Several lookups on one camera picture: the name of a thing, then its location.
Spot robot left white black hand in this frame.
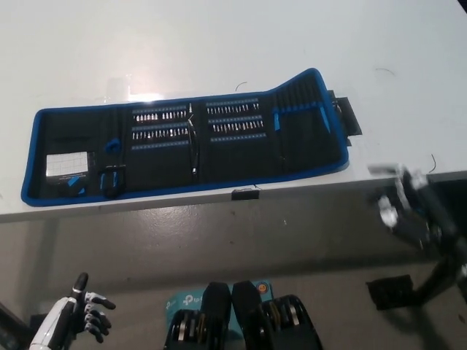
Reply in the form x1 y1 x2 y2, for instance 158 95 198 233
28 272 117 350

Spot robot right black hand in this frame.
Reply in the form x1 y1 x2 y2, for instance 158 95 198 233
366 163 439 252

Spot black blue-edged fabric toolkit roll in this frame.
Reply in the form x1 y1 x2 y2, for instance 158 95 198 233
20 67 350 209

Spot robot left black body block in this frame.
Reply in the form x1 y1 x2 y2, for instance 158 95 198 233
166 281 234 350

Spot black table leg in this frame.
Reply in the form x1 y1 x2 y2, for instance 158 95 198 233
413 251 467 304
0 298 25 350

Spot black tape patch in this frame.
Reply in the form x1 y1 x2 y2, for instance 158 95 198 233
327 89 363 147

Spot long blue plastic spudger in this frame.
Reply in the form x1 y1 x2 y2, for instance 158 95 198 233
318 104 331 134

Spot teal tp-link box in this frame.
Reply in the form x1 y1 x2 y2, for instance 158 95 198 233
163 279 273 333

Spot white grid magnetic card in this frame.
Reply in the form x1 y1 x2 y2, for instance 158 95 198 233
46 152 90 174

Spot small black tape strip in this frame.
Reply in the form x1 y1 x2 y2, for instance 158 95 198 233
231 187 261 201

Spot empty blue bit strip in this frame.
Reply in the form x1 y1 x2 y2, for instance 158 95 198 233
209 133 269 144
131 143 189 152

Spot blue strip of screwdriver bits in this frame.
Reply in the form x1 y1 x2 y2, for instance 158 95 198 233
131 105 188 123
131 125 188 141
208 116 265 133
206 101 262 115

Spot silver black tweezers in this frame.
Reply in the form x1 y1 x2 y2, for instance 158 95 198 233
185 114 201 176

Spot black and blue strap tool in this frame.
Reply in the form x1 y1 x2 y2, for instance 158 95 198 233
97 165 127 199

